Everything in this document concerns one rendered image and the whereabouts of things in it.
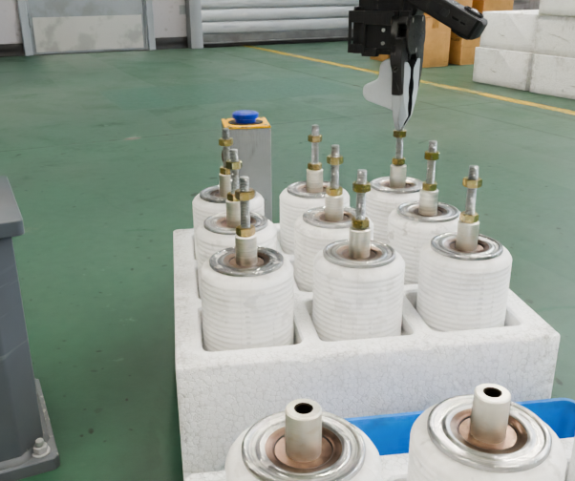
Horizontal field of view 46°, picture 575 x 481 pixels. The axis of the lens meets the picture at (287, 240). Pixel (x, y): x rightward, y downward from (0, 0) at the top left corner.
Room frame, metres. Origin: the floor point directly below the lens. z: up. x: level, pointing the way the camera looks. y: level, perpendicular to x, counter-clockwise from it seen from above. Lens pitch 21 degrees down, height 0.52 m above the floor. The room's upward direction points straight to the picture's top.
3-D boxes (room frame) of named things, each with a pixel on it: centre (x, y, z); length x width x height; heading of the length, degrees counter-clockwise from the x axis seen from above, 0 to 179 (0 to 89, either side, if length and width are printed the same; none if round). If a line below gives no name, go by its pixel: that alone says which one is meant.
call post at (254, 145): (1.05, 0.06, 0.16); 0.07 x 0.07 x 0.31; 9
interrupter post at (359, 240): (0.66, -0.07, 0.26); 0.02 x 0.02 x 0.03
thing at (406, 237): (0.80, -0.17, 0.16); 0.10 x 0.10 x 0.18
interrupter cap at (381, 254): (0.66, -0.07, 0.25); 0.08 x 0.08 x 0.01
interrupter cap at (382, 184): (0.91, -0.15, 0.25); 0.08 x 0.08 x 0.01
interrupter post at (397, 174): (0.91, -0.15, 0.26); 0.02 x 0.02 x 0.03
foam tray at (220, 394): (0.78, -0.06, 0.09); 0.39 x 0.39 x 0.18; 9
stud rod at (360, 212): (0.66, -0.07, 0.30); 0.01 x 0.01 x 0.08
